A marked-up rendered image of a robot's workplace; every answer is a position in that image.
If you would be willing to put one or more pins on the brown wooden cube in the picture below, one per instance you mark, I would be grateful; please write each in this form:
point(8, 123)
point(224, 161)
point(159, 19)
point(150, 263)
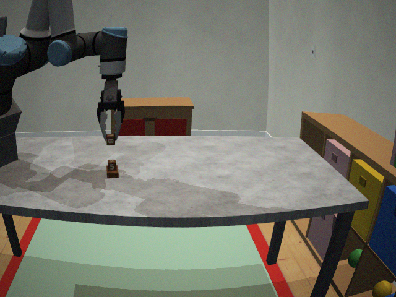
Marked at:
point(110, 139)
point(111, 165)

